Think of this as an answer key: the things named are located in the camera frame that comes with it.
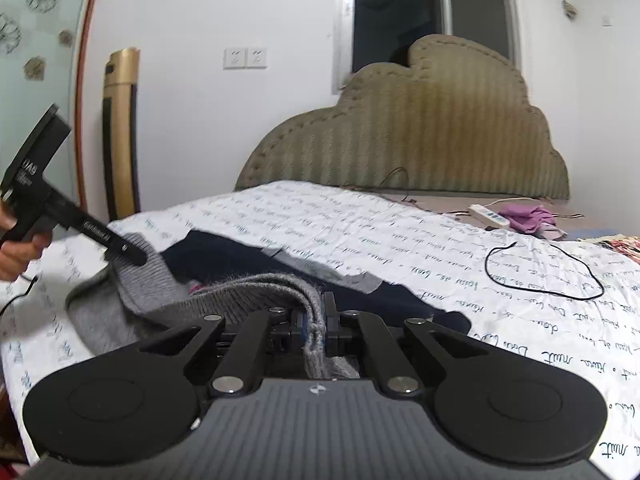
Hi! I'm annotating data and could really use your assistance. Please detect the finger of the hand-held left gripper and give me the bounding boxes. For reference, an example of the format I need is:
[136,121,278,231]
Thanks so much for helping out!
[107,239,149,267]

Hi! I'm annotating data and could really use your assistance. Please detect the white power strip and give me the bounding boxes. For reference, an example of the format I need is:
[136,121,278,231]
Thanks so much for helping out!
[467,203,511,229]

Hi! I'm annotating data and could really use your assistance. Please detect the black looped cable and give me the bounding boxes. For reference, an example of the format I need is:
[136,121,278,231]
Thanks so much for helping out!
[483,240,605,302]

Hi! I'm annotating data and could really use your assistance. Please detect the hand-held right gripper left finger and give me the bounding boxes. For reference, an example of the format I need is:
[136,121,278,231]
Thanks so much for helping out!
[170,306,307,397]

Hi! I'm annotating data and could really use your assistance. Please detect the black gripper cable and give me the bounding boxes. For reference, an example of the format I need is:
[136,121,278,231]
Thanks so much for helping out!
[0,274,40,322]

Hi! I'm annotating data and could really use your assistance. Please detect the orange patterned cloth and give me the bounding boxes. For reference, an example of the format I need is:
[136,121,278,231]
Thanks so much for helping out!
[597,233,640,265]

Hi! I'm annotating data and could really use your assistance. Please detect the person's left hand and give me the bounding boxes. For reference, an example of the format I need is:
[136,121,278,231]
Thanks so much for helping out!
[0,204,54,282]

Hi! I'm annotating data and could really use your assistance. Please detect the thin black headboard cable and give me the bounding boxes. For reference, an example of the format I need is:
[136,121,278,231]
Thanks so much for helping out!
[377,166,416,204]

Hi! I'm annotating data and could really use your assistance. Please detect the white script-printed bed blanket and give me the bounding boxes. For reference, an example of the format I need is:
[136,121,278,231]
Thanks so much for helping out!
[0,180,640,471]

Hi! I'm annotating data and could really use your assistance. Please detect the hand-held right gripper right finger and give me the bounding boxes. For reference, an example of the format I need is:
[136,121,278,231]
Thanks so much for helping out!
[324,291,473,397]

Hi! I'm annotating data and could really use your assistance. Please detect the grey sweater with navy sleeves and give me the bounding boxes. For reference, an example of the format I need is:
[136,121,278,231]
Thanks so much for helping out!
[65,230,473,381]

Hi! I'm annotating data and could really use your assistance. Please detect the purple cloth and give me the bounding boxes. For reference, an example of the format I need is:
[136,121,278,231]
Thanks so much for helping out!
[500,203,559,235]

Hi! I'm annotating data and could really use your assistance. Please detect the dark window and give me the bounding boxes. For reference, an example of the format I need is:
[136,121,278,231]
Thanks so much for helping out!
[334,0,521,94]

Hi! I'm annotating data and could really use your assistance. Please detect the gold and black standing panel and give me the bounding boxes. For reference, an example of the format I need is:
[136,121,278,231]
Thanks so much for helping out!
[102,47,141,222]

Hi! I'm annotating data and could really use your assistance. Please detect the olive padded headboard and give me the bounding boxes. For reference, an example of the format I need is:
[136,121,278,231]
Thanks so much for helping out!
[235,34,571,202]

